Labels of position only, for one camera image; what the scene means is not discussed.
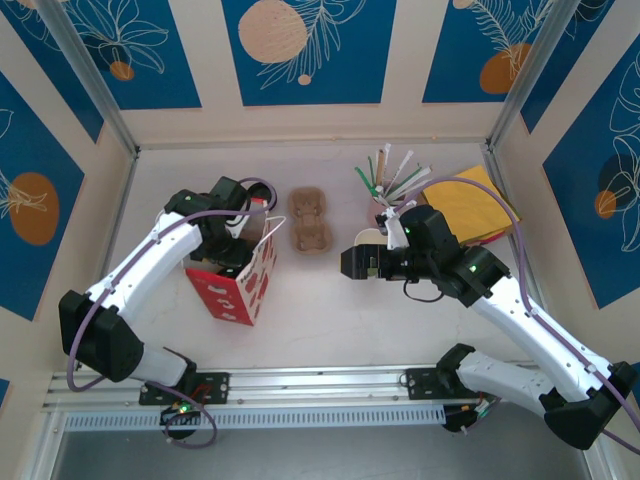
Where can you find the green striped wrapped straw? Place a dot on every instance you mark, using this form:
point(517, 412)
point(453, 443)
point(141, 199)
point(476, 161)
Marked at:
point(364, 177)
point(411, 175)
point(372, 172)

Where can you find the brown wooden stirrer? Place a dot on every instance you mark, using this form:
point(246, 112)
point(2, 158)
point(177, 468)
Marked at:
point(381, 167)

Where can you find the black mounting plate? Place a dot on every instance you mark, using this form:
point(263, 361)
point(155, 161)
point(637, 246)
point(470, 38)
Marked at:
point(220, 387)
point(420, 385)

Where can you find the red floral paper bag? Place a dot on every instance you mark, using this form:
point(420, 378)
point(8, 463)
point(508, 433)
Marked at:
point(220, 300)

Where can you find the brown pulp cup carrier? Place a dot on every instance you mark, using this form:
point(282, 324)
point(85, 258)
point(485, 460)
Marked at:
point(310, 220)

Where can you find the small circuit board green light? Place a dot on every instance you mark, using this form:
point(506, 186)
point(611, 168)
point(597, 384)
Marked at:
point(180, 410)
point(480, 411)

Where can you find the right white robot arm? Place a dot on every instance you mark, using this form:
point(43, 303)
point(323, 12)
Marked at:
point(530, 325)

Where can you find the yellow paper napkin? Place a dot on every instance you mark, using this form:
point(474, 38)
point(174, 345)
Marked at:
point(470, 210)

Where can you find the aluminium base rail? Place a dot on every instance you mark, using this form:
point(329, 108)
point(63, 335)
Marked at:
point(320, 385)

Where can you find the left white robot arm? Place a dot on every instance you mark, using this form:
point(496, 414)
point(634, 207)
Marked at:
point(150, 260)

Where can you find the aluminium frame post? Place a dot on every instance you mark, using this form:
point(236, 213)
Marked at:
point(530, 70)
point(95, 80)

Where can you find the red paper napkin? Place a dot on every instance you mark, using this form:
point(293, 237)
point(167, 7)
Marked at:
point(492, 239)

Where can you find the green paper cup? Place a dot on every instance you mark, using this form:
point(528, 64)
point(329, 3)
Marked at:
point(367, 236)

